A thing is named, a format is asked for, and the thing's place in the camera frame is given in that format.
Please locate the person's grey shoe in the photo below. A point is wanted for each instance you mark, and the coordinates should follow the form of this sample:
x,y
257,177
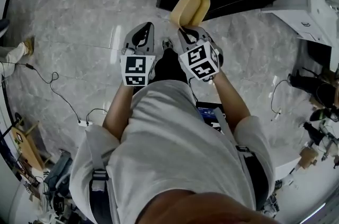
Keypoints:
x,y
167,44

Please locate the wooden stool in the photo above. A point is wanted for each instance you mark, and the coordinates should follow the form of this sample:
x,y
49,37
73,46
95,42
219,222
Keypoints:
x,y
26,143

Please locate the person's chin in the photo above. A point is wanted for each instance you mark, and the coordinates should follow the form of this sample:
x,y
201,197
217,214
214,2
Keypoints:
x,y
198,207

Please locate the person's left forearm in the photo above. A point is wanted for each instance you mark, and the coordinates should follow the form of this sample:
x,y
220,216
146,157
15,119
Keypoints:
x,y
116,111

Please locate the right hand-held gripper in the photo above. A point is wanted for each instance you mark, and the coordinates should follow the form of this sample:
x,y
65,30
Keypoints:
x,y
201,61

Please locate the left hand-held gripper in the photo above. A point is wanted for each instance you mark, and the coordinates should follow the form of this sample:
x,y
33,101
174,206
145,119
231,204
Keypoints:
x,y
136,66

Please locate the person's light grey shirt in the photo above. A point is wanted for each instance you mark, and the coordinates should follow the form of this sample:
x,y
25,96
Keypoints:
x,y
172,138

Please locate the person's right forearm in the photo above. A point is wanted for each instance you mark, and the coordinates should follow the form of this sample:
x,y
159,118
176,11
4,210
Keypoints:
x,y
230,101

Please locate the yellow plastic container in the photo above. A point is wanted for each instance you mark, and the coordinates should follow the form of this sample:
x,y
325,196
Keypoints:
x,y
190,3

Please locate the white power strip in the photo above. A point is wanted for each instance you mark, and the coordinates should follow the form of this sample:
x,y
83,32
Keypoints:
x,y
86,123

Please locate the white sink cabinet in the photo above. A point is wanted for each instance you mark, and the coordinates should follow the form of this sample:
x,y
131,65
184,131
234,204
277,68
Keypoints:
x,y
296,11

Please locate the person's black trousers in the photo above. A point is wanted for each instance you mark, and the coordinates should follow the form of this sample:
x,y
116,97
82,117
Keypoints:
x,y
169,66

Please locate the black tablet with lit screen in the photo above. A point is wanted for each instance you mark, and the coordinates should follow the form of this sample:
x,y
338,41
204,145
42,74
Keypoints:
x,y
208,113

